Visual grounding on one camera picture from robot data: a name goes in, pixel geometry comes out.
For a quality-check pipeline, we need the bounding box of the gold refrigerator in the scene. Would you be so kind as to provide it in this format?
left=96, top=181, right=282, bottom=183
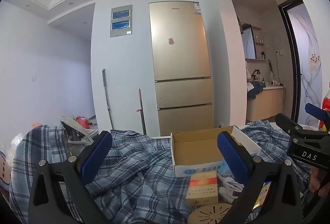
left=148, top=1, right=214, bottom=137

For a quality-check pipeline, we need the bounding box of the blue clothes heap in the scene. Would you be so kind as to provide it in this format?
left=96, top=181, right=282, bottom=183
left=247, top=80, right=264, bottom=99

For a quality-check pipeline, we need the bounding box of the red gold cigarette pack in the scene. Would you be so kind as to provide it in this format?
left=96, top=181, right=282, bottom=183
left=186, top=170, right=219, bottom=206

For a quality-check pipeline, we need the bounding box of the beige vanity cabinet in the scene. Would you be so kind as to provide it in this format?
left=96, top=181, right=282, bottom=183
left=246, top=86, right=286, bottom=122

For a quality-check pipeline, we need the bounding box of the wooden wall shelf niche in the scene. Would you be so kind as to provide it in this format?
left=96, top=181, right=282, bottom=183
left=255, top=26, right=266, bottom=60

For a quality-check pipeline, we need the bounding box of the gold pack with blue label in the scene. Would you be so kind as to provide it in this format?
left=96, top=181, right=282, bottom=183
left=254, top=181, right=273, bottom=211

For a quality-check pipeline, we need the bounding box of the red iced tea bottle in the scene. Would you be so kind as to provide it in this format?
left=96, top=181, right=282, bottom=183
left=318, top=82, right=330, bottom=132

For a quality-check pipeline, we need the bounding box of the beige round perforated disc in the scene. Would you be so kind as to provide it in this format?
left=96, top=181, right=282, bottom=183
left=187, top=203, right=234, bottom=224

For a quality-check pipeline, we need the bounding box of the printed glass sliding door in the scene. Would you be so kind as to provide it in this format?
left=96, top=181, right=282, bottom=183
left=278, top=0, right=324, bottom=126

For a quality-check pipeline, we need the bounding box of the person's right hand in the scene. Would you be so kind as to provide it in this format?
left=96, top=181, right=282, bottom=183
left=309, top=166, right=330, bottom=197

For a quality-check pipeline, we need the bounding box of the blue plaid shirt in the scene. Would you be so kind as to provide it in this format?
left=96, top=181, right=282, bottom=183
left=10, top=121, right=314, bottom=224

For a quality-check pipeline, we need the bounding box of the grey mop handle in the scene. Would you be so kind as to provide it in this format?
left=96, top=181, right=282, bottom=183
left=102, top=68, right=114, bottom=130

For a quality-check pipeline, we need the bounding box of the white cardboard box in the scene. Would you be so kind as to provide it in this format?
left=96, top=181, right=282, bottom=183
left=170, top=125, right=262, bottom=177

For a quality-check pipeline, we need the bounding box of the blue tissue pack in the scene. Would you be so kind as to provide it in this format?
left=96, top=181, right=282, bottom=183
left=218, top=159, right=232, bottom=178

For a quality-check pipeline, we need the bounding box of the bathroom mirror cabinet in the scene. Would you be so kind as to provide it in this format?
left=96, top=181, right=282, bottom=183
left=241, top=23, right=257, bottom=59

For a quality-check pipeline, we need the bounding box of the dark broom handle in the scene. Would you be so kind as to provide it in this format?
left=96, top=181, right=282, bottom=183
left=135, top=88, right=147, bottom=135

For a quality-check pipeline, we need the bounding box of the translucent plastic bag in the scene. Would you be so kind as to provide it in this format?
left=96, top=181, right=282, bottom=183
left=10, top=132, right=26, bottom=155

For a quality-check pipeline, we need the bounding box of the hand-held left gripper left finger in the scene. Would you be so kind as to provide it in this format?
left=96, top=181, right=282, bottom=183
left=28, top=130, right=113, bottom=224

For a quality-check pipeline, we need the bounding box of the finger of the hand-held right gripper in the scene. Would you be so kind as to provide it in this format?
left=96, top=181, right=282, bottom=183
left=275, top=113, right=330, bottom=138
left=305, top=103, right=330, bottom=132

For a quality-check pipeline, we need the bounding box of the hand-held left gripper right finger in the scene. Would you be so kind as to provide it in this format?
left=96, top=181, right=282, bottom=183
left=217, top=131, right=302, bottom=224

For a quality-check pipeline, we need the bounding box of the grey electrical panel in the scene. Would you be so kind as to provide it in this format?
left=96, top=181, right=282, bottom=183
left=110, top=5, right=133, bottom=38

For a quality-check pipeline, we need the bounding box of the red plastic bag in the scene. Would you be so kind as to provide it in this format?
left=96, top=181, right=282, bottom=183
left=75, top=116, right=91, bottom=129

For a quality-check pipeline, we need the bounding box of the white plastic bag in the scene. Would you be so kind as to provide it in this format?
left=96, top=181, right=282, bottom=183
left=59, top=116, right=98, bottom=146

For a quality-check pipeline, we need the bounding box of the white charger cable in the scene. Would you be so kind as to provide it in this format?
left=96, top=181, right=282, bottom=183
left=218, top=174, right=244, bottom=205

